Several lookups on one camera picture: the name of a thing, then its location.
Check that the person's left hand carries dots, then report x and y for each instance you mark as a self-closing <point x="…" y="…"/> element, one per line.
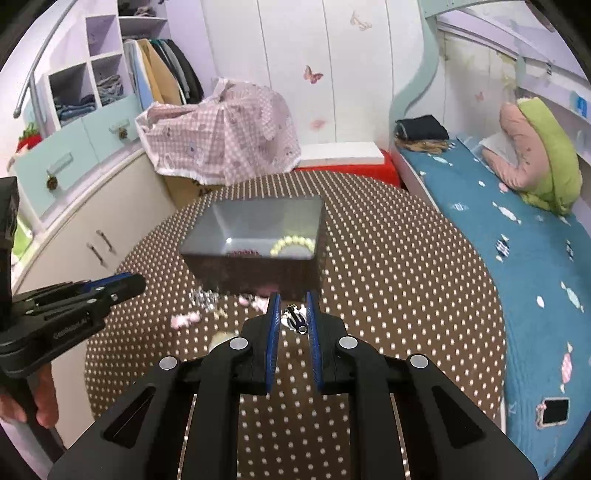
<point x="46" y="397"/>

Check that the green plush pillow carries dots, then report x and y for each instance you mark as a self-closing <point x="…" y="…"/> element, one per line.
<point x="558" y="157"/>

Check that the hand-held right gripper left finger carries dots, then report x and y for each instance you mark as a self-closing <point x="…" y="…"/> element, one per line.
<point x="274" y="332"/>

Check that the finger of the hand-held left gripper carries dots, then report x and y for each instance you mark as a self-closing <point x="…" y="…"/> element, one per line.
<point x="124" y="285"/>
<point x="83" y="308"/>

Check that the smartphone with pink case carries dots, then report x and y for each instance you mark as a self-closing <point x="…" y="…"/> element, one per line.
<point x="555" y="411"/>

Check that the brown tassel scarf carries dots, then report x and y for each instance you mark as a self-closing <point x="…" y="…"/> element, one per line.
<point x="431" y="146"/>

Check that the grey storage box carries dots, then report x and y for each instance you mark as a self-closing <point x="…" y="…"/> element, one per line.
<point x="249" y="221"/>

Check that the black and white hair clip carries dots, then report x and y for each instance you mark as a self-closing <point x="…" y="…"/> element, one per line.
<point x="295" y="318"/>

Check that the red box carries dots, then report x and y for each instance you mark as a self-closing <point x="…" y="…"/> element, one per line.
<point x="360" y="171"/>

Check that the hanging clothes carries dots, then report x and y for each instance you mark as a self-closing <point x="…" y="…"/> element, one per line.
<point x="166" y="69"/>

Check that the pink pillow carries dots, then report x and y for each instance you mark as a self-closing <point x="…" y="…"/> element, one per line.
<point x="519" y="147"/>

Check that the white flat box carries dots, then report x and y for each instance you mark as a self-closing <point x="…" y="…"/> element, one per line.
<point x="339" y="152"/>

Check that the folded jeans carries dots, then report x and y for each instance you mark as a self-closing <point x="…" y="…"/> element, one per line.
<point x="108" y="90"/>
<point x="74" y="108"/>

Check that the black folded clothes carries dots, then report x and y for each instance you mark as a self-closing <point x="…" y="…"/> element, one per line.
<point x="422" y="128"/>

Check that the pink hair clip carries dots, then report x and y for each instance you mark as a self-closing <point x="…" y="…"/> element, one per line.
<point x="256" y="302"/>
<point x="184" y="319"/>

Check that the cream cabinet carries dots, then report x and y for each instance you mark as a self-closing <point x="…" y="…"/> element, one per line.
<point x="106" y="207"/>

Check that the silver handrail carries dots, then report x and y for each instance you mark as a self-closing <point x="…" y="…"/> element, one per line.
<point x="34" y="69"/>

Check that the white paper sheet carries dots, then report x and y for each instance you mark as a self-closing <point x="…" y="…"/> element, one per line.
<point x="496" y="142"/>

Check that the pink butterfly wall sticker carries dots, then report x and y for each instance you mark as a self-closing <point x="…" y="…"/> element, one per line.
<point x="317" y="123"/>
<point x="361" y="21"/>
<point x="312" y="74"/>

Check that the white cube shelf unit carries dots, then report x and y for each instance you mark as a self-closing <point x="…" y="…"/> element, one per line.
<point x="108" y="32"/>

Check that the blue candy print bedsheet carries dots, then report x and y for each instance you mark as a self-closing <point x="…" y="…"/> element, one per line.
<point x="508" y="277"/>

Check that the pink checkered cloth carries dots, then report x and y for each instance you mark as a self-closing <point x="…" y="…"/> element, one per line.
<point x="221" y="134"/>

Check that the light blue drawer unit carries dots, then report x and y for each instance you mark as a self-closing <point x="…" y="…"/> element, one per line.
<point x="92" y="138"/>

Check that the red decoration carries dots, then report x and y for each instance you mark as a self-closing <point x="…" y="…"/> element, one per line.
<point x="28" y="138"/>

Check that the brown polka dot tablecloth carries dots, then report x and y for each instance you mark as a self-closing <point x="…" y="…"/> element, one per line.
<point x="392" y="277"/>

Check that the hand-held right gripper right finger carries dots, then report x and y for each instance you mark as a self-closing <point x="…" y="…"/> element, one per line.
<point x="313" y="332"/>

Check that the white bead accessory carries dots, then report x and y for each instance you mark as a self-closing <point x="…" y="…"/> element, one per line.
<point x="219" y="341"/>

